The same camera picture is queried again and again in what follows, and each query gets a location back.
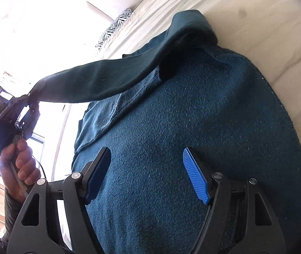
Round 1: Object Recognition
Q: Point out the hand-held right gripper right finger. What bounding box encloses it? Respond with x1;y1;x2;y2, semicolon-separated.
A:
182;147;286;254

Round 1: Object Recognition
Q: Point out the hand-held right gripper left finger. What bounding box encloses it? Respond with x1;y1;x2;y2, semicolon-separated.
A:
6;146;112;254

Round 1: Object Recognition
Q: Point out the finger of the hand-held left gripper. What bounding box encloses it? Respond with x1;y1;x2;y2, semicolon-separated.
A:
13;92;39;112
15;105;41;141

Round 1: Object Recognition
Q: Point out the dark teal knit sweater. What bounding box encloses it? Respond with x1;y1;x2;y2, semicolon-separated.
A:
30;10;301;254

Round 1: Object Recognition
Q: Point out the person's left forearm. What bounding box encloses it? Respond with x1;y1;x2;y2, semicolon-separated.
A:
0;186;29;244

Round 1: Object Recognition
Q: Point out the person's left hand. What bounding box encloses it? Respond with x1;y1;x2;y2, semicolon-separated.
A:
0;138;42;204

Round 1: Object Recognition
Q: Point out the zebra print pillow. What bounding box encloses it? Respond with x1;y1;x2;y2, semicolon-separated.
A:
95;8;134;49

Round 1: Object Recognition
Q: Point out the beige bed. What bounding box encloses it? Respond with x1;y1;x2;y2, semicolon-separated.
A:
95;0;301;217

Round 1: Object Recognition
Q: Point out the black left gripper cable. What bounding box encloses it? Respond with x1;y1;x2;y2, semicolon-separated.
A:
33;156;48;182

